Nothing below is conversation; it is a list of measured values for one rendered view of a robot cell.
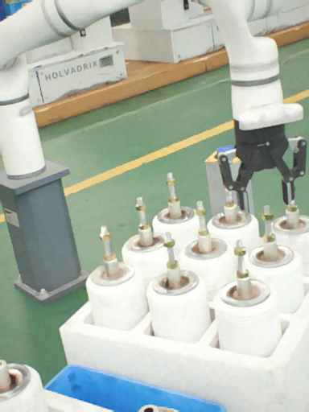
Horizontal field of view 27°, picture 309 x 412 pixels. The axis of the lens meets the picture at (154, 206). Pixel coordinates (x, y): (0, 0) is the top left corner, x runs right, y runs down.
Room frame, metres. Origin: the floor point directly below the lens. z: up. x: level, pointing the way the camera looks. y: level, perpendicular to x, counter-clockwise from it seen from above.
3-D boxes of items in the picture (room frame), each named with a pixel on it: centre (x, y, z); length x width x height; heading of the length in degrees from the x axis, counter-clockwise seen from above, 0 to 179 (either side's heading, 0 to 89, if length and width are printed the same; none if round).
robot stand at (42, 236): (1.44, 0.28, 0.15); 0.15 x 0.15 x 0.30; 36
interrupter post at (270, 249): (0.94, -0.18, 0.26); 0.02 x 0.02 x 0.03
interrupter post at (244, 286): (0.84, -0.11, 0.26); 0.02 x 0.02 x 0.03
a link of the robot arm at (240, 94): (0.93, -0.18, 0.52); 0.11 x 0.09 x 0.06; 6
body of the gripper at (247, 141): (0.94, -0.18, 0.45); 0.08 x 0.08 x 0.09
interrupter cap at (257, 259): (0.94, -0.18, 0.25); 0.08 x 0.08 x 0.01
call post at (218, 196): (1.29, -0.17, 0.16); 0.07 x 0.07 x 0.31; 58
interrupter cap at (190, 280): (0.91, -0.01, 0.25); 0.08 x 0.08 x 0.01
